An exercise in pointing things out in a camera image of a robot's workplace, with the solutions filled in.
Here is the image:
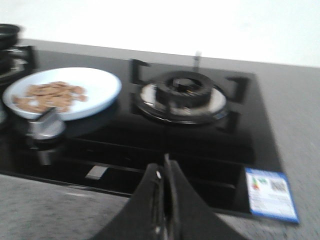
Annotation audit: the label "light blue plate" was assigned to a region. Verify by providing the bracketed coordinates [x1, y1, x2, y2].
[2, 67, 122, 121]

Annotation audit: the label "black glass gas cooktop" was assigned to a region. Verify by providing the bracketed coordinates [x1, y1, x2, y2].
[0, 50, 282, 214]

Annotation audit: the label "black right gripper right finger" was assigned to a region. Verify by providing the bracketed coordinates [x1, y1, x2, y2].
[164, 153, 245, 240]

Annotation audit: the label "black frying pan green handle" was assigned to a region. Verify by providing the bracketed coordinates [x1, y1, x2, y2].
[0, 23, 21, 50]

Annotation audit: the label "brown meat pieces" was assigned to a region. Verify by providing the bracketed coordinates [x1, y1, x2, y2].
[11, 81, 88, 113]

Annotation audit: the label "right burner with pan support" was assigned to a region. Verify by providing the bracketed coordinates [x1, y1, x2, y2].
[130, 59, 250, 134]

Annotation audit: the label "grey metal post behind stove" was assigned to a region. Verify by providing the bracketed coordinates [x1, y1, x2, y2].
[193, 50, 202, 72]

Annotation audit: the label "left burner with pan support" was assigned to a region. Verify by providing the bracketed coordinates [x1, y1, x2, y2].
[0, 45, 37, 86]

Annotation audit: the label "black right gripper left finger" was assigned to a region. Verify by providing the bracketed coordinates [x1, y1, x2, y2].
[93, 163, 165, 240]

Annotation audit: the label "burner with pan support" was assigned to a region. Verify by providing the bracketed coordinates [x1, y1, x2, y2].
[130, 59, 250, 134]
[0, 45, 37, 86]

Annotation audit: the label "blue energy label sticker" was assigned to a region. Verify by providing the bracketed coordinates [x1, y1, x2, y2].
[244, 167, 300, 224]

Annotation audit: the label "silver right stove knob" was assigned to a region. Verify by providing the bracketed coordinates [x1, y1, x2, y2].
[28, 107, 66, 141]

